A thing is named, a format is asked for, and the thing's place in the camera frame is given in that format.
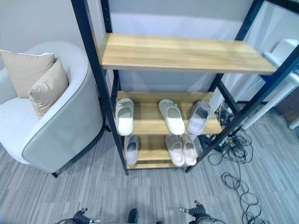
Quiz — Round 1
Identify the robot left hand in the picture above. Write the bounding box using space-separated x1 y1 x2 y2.
57 206 101 224

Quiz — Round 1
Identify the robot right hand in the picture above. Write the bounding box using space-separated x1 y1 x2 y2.
179 199 218 224

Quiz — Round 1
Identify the robot dark foot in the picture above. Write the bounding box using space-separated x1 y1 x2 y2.
128 208 139 224

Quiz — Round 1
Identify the pink slipper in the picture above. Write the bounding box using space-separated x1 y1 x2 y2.
165 134 186 167
180 133 198 166

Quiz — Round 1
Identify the small low wooden shelf board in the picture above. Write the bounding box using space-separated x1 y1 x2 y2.
123 134 199 170

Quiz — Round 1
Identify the grey slipper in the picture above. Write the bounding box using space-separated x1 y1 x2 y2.
124 135 141 165
185 100 212 135

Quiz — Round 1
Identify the light grey armchair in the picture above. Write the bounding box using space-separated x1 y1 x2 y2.
0 41 112 179

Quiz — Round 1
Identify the white slipper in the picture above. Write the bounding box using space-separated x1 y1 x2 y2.
115 98 135 136
158 98 186 136

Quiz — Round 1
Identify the power strip with plugs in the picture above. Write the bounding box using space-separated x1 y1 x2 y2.
218 102 235 123

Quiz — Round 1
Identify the wooden shelf board with backstop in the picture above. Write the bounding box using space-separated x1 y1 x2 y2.
116 90 223 136

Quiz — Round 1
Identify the small beige cushion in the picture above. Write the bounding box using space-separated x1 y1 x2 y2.
28 59 70 121

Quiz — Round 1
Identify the brown cabinet under desk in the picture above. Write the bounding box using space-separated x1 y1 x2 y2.
274 92 299 123

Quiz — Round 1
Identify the large beige cushion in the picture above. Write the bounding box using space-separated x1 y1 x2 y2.
0 49 57 99

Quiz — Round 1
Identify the large bare wooden shelf board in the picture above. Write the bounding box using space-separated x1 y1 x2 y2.
100 32 278 76

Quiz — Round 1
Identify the white desk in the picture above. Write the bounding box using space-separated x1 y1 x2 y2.
242 38 299 131

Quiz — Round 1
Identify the long looping black cable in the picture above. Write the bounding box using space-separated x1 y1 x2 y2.
221 172 266 224

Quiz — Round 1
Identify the tangled black cable bundle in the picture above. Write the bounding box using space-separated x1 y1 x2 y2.
207 130 256 165

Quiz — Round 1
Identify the black metal shoe rack frame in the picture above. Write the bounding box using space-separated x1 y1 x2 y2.
71 0 299 176

